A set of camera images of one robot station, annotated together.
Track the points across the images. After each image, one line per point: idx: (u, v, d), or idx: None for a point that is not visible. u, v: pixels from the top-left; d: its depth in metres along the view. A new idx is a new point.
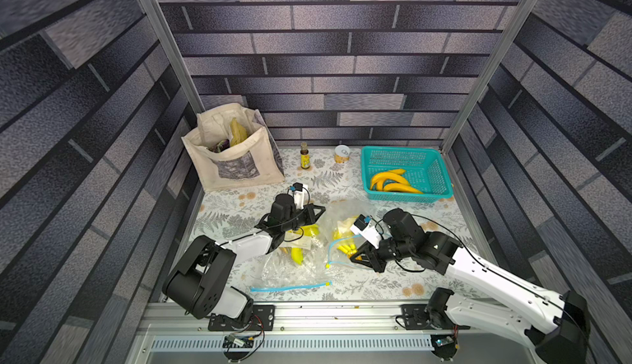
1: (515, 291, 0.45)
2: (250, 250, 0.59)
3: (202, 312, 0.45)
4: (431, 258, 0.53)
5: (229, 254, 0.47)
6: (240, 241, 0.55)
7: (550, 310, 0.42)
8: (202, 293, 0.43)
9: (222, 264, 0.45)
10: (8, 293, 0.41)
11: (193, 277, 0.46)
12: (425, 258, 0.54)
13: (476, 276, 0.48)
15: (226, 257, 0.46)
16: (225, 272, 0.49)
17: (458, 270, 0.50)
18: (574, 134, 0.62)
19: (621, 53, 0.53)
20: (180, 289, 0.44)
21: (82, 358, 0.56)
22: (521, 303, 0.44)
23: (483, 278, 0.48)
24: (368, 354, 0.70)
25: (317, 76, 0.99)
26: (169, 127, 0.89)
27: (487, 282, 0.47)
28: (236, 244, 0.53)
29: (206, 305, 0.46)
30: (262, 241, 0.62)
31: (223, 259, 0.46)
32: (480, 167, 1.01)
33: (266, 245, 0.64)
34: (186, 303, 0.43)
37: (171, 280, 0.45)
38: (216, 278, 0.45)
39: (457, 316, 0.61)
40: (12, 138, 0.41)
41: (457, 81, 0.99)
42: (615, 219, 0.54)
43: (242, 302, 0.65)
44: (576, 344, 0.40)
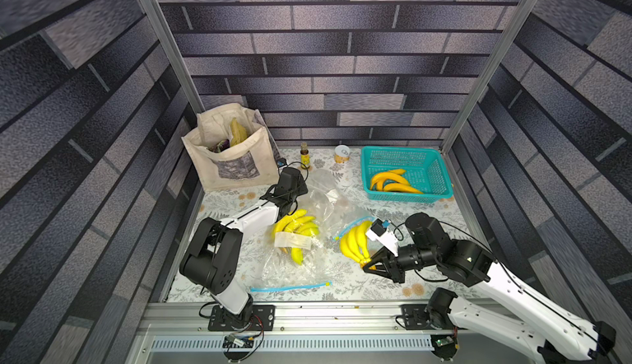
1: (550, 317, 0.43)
2: (258, 224, 0.60)
3: (220, 288, 0.48)
4: (460, 268, 0.48)
5: (235, 234, 0.48)
6: (246, 217, 0.55)
7: (586, 341, 0.41)
8: (216, 272, 0.45)
9: (231, 244, 0.46)
10: (8, 293, 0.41)
11: (206, 258, 0.48)
12: (452, 268, 0.49)
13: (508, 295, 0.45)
15: (234, 236, 0.47)
16: (236, 250, 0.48)
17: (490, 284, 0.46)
18: (574, 134, 0.62)
19: (621, 53, 0.53)
20: (193, 269, 0.46)
21: (82, 358, 0.56)
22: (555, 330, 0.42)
23: (518, 299, 0.45)
24: (368, 354, 0.70)
25: (317, 76, 0.99)
26: (169, 127, 0.89)
27: (519, 304, 0.44)
28: (243, 221, 0.53)
29: (222, 281, 0.48)
30: (267, 213, 0.62)
31: (231, 238, 0.47)
32: (480, 167, 1.01)
33: (273, 215, 0.65)
34: (202, 282, 0.46)
37: (185, 262, 0.47)
38: (227, 258, 0.47)
39: (459, 320, 0.62)
40: (12, 138, 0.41)
41: (457, 81, 0.99)
42: (615, 220, 0.54)
43: (243, 297, 0.65)
44: None
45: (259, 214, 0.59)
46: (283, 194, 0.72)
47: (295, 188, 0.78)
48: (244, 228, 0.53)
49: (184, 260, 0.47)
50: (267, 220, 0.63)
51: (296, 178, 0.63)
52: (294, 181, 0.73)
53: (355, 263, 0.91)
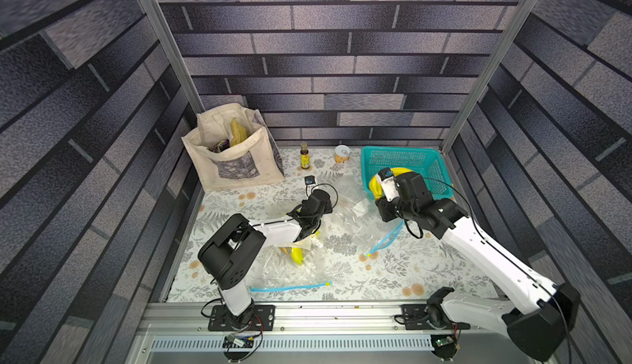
1: (508, 270, 0.44)
2: (278, 237, 0.61)
3: (228, 286, 0.49)
4: (431, 218, 0.52)
5: (259, 237, 0.49)
6: (271, 224, 0.58)
7: (537, 291, 0.41)
8: (230, 268, 0.46)
9: (252, 245, 0.48)
10: (8, 293, 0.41)
11: (225, 251, 0.49)
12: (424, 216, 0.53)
13: (469, 244, 0.48)
15: (257, 239, 0.48)
16: (254, 254, 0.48)
17: (453, 233, 0.49)
18: (574, 134, 0.62)
19: (621, 53, 0.53)
20: (211, 258, 0.48)
21: (82, 358, 0.56)
22: (510, 283, 0.43)
23: (480, 249, 0.47)
24: (368, 355, 0.70)
25: (317, 76, 0.99)
26: (169, 127, 0.89)
27: (481, 255, 0.46)
28: (267, 227, 0.56)
29: (232, 279, 0.49)
30: (291, 230, 0.64)
31: (253, 240, 0.48)
32: (480, 167, 1.01)
33: (294, 234, 0.66)
34: (215, 273, 0.46)
37: (206, 247, 0.49)
38: (246, 256, 0.48)
39: (449, 308, 0.62)
40: (12, 138, 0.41)
41: (457, 81, 0.99)
42: (615, 220, 0.54)
43: (246, 301, 0.65)
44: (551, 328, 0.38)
45: (284, 227, 0.61)
46: (308, 216, 0.72)
47: (319, 213, 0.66)
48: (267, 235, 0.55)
49: (207, 245, 0.49)
50: (287, 235, 0.64)
51: (324, 203, 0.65)
52: (321, 207, 0.73)
53: (355, 263, 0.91)
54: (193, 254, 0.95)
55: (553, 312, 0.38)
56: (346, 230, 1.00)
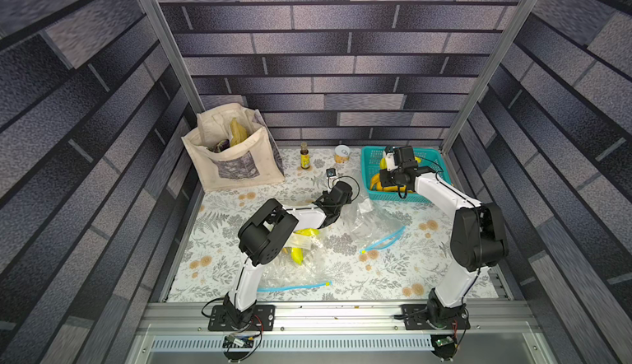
1: (448, 193, 0.57)
2: (305, 225, 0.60)
3: (266, 261, 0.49)
4: (409, 176, 0.70)
5: (294, 220, 0.54)
6: (301, 210, 0.63)
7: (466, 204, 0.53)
8: (268, 247, 0.52)
9: (287, 226, 0.54)
10: (8, 293, 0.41)
11: (262, 230, 0.55)
12: (403, 175, 0.71)
13: (425, 184, 0.64)
15: (291, 221, 0.54)
16: (290, 235, 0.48)
17: (420, 181, 0.65)
18: (574, 134, 0.62)
19: (621, 53, 0.53)
20: (249, 235, 0.54)
21: (82, 358, 0.56)
22: (449, 203, 0.55)
23: (433, 184, 0.62)
24: (369, 354, 0.70)
25: (317, 76, 0.99)
26: (169, 126, 0.89)
27: (434, 188, 0.61)
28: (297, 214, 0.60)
29: (268, 257, 0.55)
30: (319, 218, 0.71)
31: (288, 223, 0.54)
32: (480, 167, 1.01)
33: (319, 221, 0.71)
34: (253, 250, 0.53)
37: (244, 226, 0.55)
38: (284, 236, 0.55)
39: (442, 292, 0.64)
40: (12, 138, 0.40)
41: (457, 81, 0.99)
42: (615, 220, 0.54)
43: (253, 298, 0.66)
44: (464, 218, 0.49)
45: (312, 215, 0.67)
46: (331, 204, 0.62)
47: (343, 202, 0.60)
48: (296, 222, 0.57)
49: (245, 225, 0.56)
50: (313, 223, 0.70)
51: (347, 195, 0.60)
52: (345, 197, 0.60)
53: (355, 263, 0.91)
54: (193, 254, 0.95)
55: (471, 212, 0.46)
56: (346, 230, 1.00)
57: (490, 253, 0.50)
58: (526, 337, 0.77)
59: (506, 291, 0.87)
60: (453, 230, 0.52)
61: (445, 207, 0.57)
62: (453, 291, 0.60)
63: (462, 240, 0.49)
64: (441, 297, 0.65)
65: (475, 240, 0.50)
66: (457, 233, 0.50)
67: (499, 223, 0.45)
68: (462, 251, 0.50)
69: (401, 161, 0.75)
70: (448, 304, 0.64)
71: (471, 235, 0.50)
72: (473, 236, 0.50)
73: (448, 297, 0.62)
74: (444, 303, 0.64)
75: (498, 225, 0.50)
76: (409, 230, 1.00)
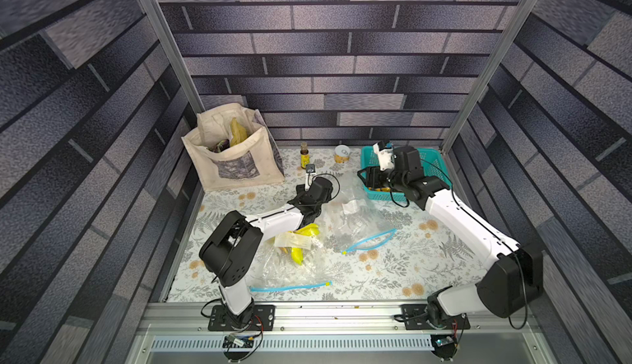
1: (476, 230, 0.48)
2: (279, 230, 0.61)
3: (230, 280, 0.49)
4: (416, 192, 0.59)
5: (256, 234, 0.48)
6: (269, 218, 0.56)
7: (499, 247, 0.45)
8: (229, 266, 0.47)
9: (248, 243, 0.47)
10: (8, 293, 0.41)
11: (225, 249, 0.49)
12: (410, 189, 0.59)
13: (442, 211, 0.54)
15: (254, 235, 0.48)
16: (253, 249, 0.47)
17: (434, 203, 0.55)
18: (574, 134, 0.62)
19: (621, 52, 0.53)
20: (211, 256, 0.48)
21: (82, 358, 0.56)
22: (477, 242, 0.47)
23: (454, 214, 0.51)
24: (368, 354, 0.70)
25: (317, 76, 0.99)
26: (169, 126, 0.89)
27: (456, 220, 0.51)
28: (267, 221, 0.55)
29: (234, 276, 0.49)
30: (294, 221, 0.64)
31: (250, 236, 0.48)
32: (480, 167, 1.01)
33: (295, 223, 0.65)
34: (216, 271, 0.47)
37: (206, 247, 0.49)
38: (243, 254, 0.48)
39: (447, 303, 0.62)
40: (12, 138, 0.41)
41: (457, 81, 0.99)
42: (615, 220, 0.54)
43: (247, 300, 0.65)
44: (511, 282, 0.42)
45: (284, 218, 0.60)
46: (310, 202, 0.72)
47: (322, 198, 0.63)
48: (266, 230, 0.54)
49: (205, 246, 0.49)
50: (288, 226, 0.64)
51: (327, 189, 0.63)
52: (323, 193, 0.73)
53: (355, 263, 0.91)
54: (193, 254, 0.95)
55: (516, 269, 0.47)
56: (345, 230, 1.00)
57: (531, 302, 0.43)
58: (526, 337, 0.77)
59: None
60: (487, 278, 0.44)
61: (468, 240, 0.49)
62: (459, 305, 0.58)
63: (499, 291, 0.42)
64: (443, 305, 0.64)
65: (515, 292, 0.44)
66: (490, 280, 0.43)
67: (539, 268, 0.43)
68: (493, 298, 0.44)
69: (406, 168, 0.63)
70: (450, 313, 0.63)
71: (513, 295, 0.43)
72: (514, 291, 0.44)
73: (452, 307, 0.61)
74: (447, 311, 0.63)
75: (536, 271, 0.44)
76: (409, 230, 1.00)
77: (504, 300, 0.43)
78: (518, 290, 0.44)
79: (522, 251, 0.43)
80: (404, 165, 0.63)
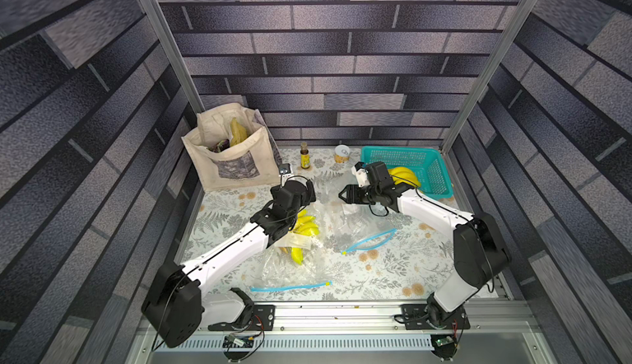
1: (438, 212, 0.54)
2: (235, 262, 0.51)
3: (176, 338, 0.43)
4: (389, 197, 0.66)
5: (192, 291, 0.41)
6: (215, 260, 0.47)
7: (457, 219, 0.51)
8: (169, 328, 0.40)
9: (183, 304, 0.40)
10: (8, 293, 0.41)
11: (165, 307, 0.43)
12: (383, 195, 0.67)
13: (411, 205, 0.60)
15: (188, 295, 0.40)
16: (192, 307, 0.42)
17: (404, 202, 0.62)
18: (574, 134, 0.62)
19: (621, 52, 0.53)
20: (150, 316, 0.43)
21: (82, 358, 0.56)
22: (441, 220, 0.52)
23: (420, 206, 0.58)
24: (368, 354, 0.70)
25: (317, 76, 0.99)
26: (169, 126, 0.89)
27: (423, 212, 0.57)
28: (211, 267, 0.46)
29: (180, 333, 0.43)
30: (253, 248, 0.54)
31: (185, 297, 0.40)
32: (480, 167, 1.01)
33: (257, 249, 0.56)
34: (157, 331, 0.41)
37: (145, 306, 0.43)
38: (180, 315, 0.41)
39: (443, 300, 0.63)
40: (12, 138, 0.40)
41: (457, 81, 0.99)
42: (615, 219, 0.54)
43: (240, 305, 0.64)
44: (465, 240, 0.47)
45: (237, 251, 0.50)
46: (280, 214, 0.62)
47: (295, 207, 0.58)
48: (211, 277, 0.46)
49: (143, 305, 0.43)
50: (250, 254, 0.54)
51: (298, 195, 0.61)
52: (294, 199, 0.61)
53: (355, 263, 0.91)
54: (193, 254, 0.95)
55: (470, 232, 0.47)
56: (346, 230, 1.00)
57: (499, 267, 0.48)
58: (526, 337, 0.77)
59: (506, 291, 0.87)
60: (456, 253, 0.49)
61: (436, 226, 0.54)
62: (455, 299, 0.59)
63: (468, 259, 0.46)
64: (441, 305, 0.64)
65: (479, 256, 0.47)
66: (460, 254, 0.48)
67: (496, 231, 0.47)
68: (469, 271, 0.47)
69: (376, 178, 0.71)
70: (449, 309, 0.63)
71: (475, 255, 0.47)
72: (479, 254, 0.47)
73: (449, 305, 0.62)
74: (445, 310, 0.63)
75: (494, 234, 0.49)
76: (409, 230, 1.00)
77: (475, 267, 0.46)
78: (480, 252, 0.49)
79: (476, 219, 0.49)
80: (375, 178, 0.72)
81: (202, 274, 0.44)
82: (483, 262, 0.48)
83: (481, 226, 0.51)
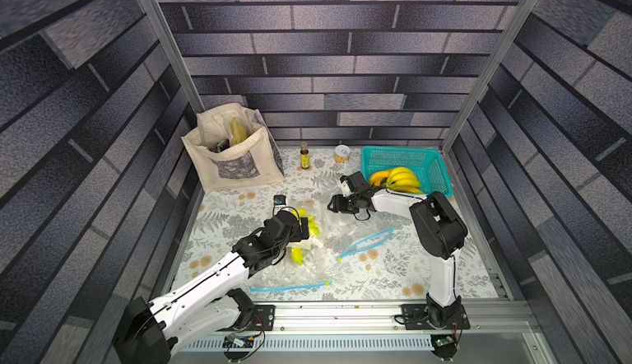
1: (401, 198, 0.63)
2: (210, 297, 0.50)
3: None
4: (366, 199, 0.76)
5: (155, 335, 0.39)
6: (185, 298, 0.45)
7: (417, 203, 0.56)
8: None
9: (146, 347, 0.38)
10: (8, 293, 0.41)
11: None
12: (362, 198, 0.77)
13: (381, 199, 0.70)
15: (153, 338, 0.39)
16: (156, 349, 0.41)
17: (377, 199, 0.72)
18: (574, 134, 0.62)
19: (621, 53, 0.53)
20: None
21: (82, 358, 0.56)
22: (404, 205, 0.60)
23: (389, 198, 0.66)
24: (368, 354, 0.70)
25: (317, 76, 0.99)
26: (169, 126, 0.89)
27: (391, 202, 0.66)
28: (180, 305, 0.44)
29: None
30: (232, 282, 0.53)
31: (147, 342, 0.39)
32: (480, 167, 1.01)
33: (235, 282, 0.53)
34: None
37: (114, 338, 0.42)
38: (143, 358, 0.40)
39: (438, 296, 0.64)
40: (12, 138, 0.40)
41: (457, 81, 0.99)
42: (615, 219, 0.54)
43: (234, 313, 0.63)
44: (419, 214, 0.55)
45: (211, 286, 0.48)
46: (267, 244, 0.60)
47: (284, 240, 0.65)
48: (180, 316, 0.45)
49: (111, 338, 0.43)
50: (228, 286, 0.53)
51: (288, 228, 0.61)
52: (283, 231, 0.60)
53: (355, 263, 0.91)
54: (193, 254, 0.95)
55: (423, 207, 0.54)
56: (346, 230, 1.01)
57: (452, 235, 0.55)
58: (526, 337, 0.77)
59: (506, 291, 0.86)
60: (417, 229, 0.56)
61: (402, 211, 0.62)
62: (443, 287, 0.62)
63: (427, 231, 0.54)
64: (435, 299, 0.65)
65: (434, 226, 0.54)
66: (420, 228, 0.55)
67: (447, 205, 0.57)
68: (430, 243, 0.54)
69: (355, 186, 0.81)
70: (445, 302, 0.65)
71: (430, 226, 0.54)
72: (436, 226, 0.54)
73: (442, 296, 0.63)
74: (441, 303, 0.64)
75: (446, 207, 0.57)
76: (409, 230, 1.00)
77: (434, 239, 0.53)
78: (436, 224, 0.56)
79: (429, 198, 0.60)
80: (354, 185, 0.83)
81: (169, 315, 0.42)
82: (438, 232, 0.54)
83: (436, 204, 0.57)
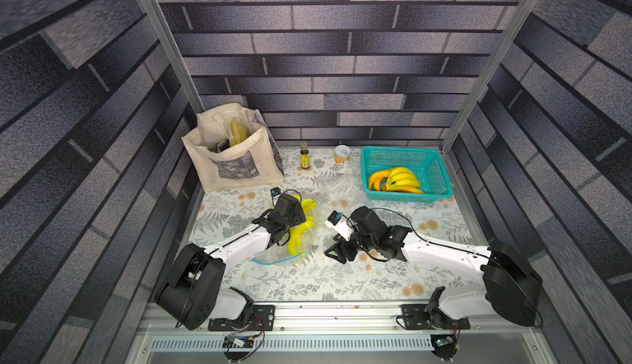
1: (453, 254, 0.50)
2: (245, 251, 0.56)
3: (195, 322, 0.44)
4: (391, 249, 0.61)
5: (216, 266, 0.44)
6: (233, 245, 0.52)
7: (478, 261, 0.46)
8: (192, 305, 0.42)
9: (209, 278, 0.43)
10: (8, 293, 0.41)
11: (184, 288, 0.45)
12: (384, 246, 0.62)
13: (417, 252, 0.56)
15: (215, 269, 0.44)
16: (216, 283, 0.46)
17: (409, 251, 0.58)
18: (574, 134, 0.62)
19: (621, 53, 0.53)
20: (169, 298, 0.43)
21: (82, 358, 0.56)
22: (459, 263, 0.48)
23: (428, 251, 0.54)
24: (369, 354, 0.70)
25: (317, 76, 0.99)
26: (169, 126, 0.89)
27: (429, 254, 0.53)
28: (230, 249, 0.51)
29: (198, 315, 0.45)
30: (259, 241, 0.60)
31: (211, 271, 0.43)
32: (480, 167, 1.01)
33: (263, 242, 0.62)
34: (178, 313, 0.42)
37: (161, 290, 0.44)
38: (205, 290, 0.43)
39: (449, 311, 0.62)
40: (12, 138, 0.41)
41: (457, 81, 0.99)
42: (615, 220, 0.54)
43: (243, 301, 0.65)
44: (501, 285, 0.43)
45: (248, 242, 0.56)
46: (276, 220, 0.70)
47: (289, 215, 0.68)
48: (230, 258, 0.51)
49: (164, 287, 0.44)
50: (256, 246, 0.60)
51: (293, 205, 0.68)
52: (290, 208, 0.72)
53: (355, 263, 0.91)
54: None
55: (501, 273, 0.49)
56: None
57: (535, 295, 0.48)
58: (526, 337, 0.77)
59: None
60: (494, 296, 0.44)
61: (454, 266, 0.50)
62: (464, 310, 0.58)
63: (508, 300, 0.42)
64: (448, 312, 0.63)
65: (518, 292, 0.43)
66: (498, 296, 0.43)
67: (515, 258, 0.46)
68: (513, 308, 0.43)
69: (368, 226, 0.65)
70: (454, 316, 0.62)
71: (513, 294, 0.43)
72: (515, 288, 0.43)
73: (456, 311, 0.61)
74: (450, 315, 0.63)
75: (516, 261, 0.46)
76: None
77: (515, 301, 0.42)
78: (514, 286, 0.45)
79: (493, 252, 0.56)
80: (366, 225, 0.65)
81: (222, 255, 0.48)
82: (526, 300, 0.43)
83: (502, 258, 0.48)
